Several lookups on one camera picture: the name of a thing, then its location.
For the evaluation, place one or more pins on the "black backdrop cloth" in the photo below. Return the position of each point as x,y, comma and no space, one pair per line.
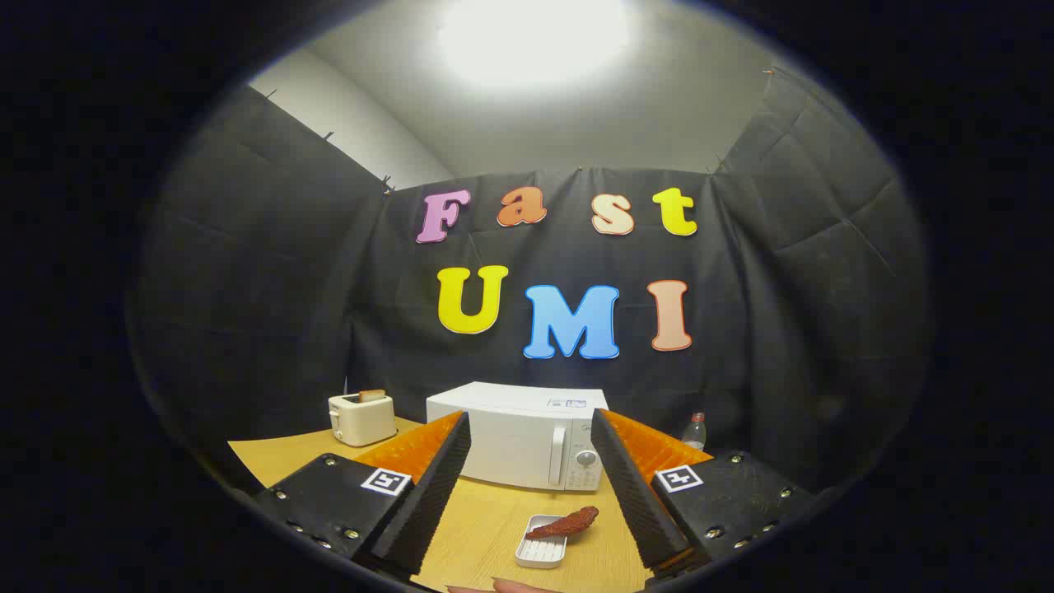
288,288

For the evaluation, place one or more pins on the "reddish-brown meat piece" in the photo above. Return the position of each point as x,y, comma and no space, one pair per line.
568,522

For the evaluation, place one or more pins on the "clear red label plastic bottle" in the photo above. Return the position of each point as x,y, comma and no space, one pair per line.
694,432

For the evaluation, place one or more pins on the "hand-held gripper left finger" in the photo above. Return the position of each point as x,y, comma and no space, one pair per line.
428,494

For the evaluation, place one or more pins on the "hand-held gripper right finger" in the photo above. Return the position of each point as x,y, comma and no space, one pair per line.
638,494

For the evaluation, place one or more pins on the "toast slice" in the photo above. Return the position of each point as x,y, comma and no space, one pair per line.
372,395

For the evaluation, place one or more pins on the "white toaster oven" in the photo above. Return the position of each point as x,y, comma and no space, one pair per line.
510,436

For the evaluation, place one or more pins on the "small white rectangular dish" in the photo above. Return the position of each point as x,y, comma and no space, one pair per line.
539,553

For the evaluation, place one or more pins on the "cream bread toaster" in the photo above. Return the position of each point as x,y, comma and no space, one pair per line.
362,422

